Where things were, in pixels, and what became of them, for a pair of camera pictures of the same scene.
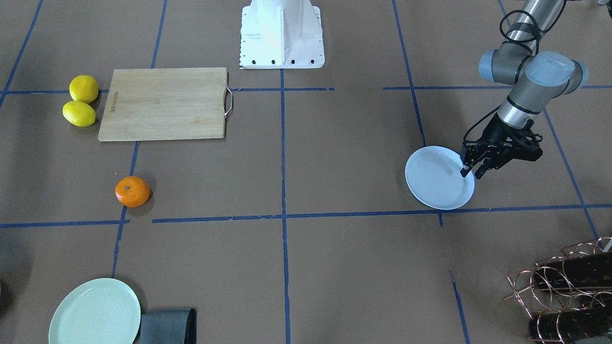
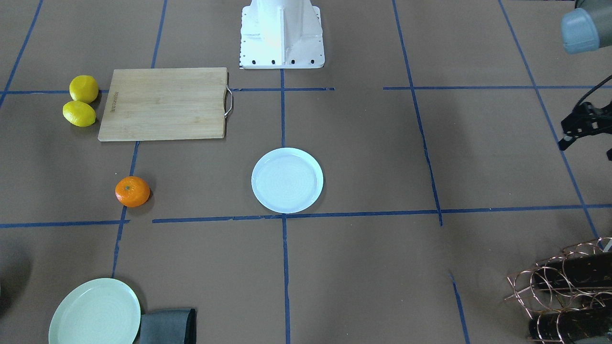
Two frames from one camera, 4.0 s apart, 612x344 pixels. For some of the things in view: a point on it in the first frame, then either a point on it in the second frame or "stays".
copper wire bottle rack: [570, 294] stays
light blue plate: [433, 176] to [287, 180]
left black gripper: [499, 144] to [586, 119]
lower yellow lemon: [79, 113] stays
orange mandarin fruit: [132, 191] stays
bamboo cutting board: [166, 103] stays
